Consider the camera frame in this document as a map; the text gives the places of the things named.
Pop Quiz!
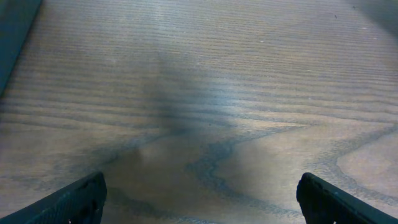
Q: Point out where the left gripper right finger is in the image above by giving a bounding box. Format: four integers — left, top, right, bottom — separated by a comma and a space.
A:
296, 172, 397, 224

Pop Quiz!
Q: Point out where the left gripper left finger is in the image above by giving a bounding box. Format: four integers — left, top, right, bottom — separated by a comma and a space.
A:
1, 172, 107, 224

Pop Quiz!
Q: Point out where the grey plastic shopping basket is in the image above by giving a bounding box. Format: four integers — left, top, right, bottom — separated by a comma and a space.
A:
0, 0, 42, 95

